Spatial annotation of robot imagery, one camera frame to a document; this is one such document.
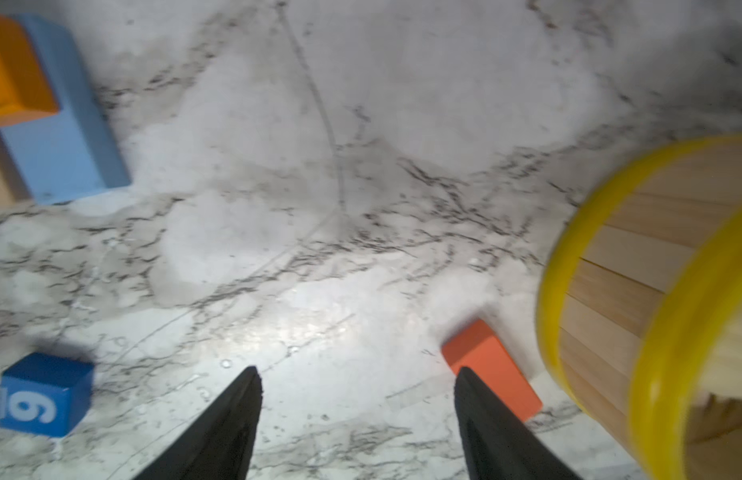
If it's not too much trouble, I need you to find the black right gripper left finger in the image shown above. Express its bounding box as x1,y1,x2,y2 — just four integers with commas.
136,366,263,480

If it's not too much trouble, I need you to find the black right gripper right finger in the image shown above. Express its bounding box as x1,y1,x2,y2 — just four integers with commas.
454,367,579,480

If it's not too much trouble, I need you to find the red rectangular block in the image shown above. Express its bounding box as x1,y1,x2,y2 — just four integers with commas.
441,319,542,422

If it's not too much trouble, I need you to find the blue number cube block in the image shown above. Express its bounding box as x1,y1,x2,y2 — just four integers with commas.
0,352,95,438

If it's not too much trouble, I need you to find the light blue rectangular block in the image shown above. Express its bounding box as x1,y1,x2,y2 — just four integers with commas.
0,14,132,205

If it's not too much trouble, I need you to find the orange rectangular block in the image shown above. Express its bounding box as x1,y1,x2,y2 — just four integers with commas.
0,15,59,128

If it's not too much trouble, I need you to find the yellow wooden bucket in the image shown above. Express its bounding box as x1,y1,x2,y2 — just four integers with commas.
536,134,742,479

